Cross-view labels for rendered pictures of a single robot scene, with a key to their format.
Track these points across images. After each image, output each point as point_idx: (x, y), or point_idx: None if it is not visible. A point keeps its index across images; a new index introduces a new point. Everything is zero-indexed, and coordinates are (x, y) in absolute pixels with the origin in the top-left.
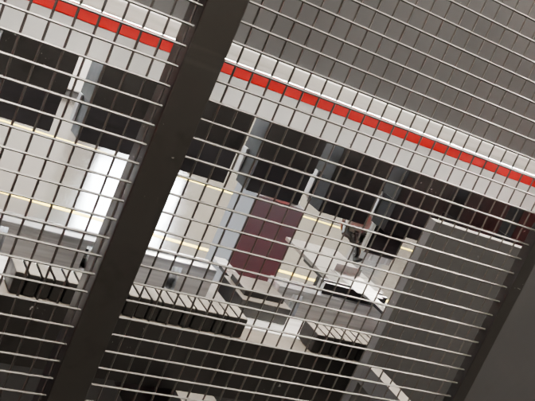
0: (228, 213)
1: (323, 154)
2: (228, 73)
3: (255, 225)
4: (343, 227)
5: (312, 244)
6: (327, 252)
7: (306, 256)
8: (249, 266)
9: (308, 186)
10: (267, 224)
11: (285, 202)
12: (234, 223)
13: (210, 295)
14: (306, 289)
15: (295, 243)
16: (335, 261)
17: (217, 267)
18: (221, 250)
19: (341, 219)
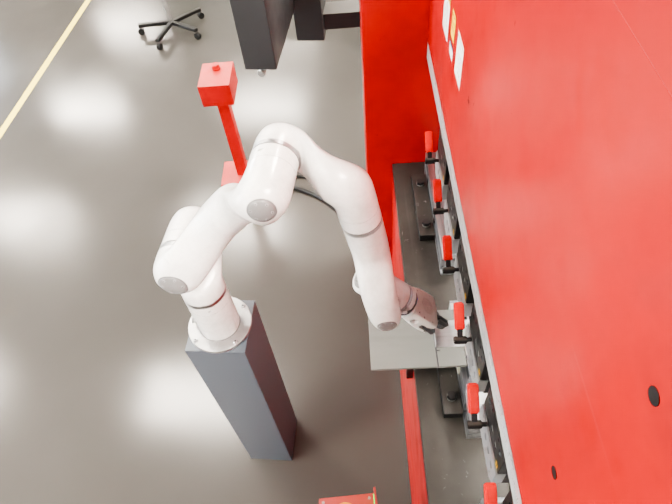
0: (206, 370)
1: (487, 372)
2: None
3: (253, 356)
4: (428, 331)
5: (373, 342)
6: (384, 331)
7: (417, 367)
8: (263, 364)
9: (480, 389)
10: (254, 342)
11: (251, 321)
12: (231, 371)
13: (466, 485)
14: (480, 394)
15: (384, 364)
16: (405, 332)
17: (247, 392)
18: (235, 385)
19: (420, 328)
